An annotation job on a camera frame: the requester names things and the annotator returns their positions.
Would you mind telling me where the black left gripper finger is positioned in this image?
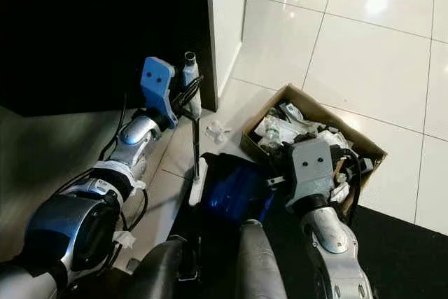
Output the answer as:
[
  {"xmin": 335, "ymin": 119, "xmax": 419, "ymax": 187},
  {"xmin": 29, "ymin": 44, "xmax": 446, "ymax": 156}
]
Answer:
[{"xmin": 175, "ymin": 75, "xmax": 204, "ymax": 112}]

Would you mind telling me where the blue plastic dustpan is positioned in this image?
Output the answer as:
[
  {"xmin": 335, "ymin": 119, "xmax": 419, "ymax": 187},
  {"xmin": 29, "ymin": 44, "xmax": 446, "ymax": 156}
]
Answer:
[{"xmin": 199, "ymin": 153, "xmax": 285, "ymax": 228}]

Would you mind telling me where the black-handled broom with white head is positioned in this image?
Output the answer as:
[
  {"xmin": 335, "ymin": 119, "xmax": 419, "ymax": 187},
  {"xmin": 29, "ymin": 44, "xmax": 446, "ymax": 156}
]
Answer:
[{"xmin": 181, "ymin": 51, "xmax": 209, "ymax": 208}]

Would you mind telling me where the large black floor mat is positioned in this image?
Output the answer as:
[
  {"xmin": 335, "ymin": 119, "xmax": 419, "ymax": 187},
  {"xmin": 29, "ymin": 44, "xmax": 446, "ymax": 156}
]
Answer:
[{"xmin": 168, "ymin": 187, "xmax": 448, "ymax": 299}]

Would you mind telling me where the clear plastic scrap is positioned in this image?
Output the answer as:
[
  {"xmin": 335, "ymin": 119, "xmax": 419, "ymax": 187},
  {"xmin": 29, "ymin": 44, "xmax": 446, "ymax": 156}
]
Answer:
[{"xmin": 204, "ymin": 121, "xmax": 230, "ymax": 143}]

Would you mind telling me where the crumpled clear plastic bottle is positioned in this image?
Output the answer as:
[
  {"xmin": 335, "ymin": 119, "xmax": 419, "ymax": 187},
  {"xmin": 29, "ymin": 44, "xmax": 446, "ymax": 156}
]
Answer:
[{"xmin": 253, "ymin": 116, "xmax": 296, "ymax": 151}]

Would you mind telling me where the cardboard box of trash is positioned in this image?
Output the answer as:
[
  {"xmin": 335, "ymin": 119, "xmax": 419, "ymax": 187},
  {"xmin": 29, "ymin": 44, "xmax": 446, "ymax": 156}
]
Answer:
[{"xmin": 239, "ymin": 83, "xmax": 388, "ymax": 217}]

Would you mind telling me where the robot right leg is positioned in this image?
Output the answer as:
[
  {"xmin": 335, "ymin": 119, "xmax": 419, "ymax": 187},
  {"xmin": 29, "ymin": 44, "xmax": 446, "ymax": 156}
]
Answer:
[{"xmin": 234, "ymin": 219, "xmax": 289, "ymax": 299}]

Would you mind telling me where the robot leg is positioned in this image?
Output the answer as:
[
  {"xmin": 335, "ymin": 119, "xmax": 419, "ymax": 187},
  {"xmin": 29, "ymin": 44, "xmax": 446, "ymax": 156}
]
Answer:
[
  {"xmin": 135, "ymin": 235, "xmax": 198, "ymax": 299},
  {"xmin": 234, "ymin": 219, "xmax": 289, "ymax": 299}
]

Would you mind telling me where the black cabinet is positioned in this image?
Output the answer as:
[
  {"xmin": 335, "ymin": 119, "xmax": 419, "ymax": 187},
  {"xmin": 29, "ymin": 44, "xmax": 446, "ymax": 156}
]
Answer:
[{"xmin": 0, "ymin": 0, "xmax": 219, "ymax": 118}]

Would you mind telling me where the robot left leg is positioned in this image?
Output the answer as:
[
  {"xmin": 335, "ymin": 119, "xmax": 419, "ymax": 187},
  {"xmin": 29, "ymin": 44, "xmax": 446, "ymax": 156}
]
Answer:
[{"xmin": 135, "ymin": 235, "xmax": 198, "ymax": 299}]

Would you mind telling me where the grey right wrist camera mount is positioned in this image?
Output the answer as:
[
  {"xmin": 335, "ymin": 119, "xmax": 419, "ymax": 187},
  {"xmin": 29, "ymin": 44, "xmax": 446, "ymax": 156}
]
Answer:
[{"xmin": 283, "ymin": 137, "xmax": 336, "ymax": 208}]

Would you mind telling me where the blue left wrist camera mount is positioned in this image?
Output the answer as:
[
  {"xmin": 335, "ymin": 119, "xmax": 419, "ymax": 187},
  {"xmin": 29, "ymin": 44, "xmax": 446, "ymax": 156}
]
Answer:
[{"xmin": 141, "ymin": 55, "xmax": 178, "ymax": 122}]

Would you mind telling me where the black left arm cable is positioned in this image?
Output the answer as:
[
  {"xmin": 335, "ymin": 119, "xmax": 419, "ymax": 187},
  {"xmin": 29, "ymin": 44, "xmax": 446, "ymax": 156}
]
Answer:
[{"xmin": 105, "ymin": 92, "xmax": 128, "ymax": 163}]

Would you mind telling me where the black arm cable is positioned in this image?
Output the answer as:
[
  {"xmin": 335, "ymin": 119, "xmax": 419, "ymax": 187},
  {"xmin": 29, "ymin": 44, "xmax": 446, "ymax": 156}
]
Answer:
[
  {"xmin": 343, "ymin": 155, "xmax": 366, "ymax": 223},
  {"xmin": 105, "ymin": 92, "xmax": 128, "ymax": 163}
]

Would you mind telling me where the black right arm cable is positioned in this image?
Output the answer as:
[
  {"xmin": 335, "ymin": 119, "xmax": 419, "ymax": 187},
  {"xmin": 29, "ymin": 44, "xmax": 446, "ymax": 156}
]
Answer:
[{"xmin": 343, "ymin": 155, "xmax": 366, "ymax": 223}]

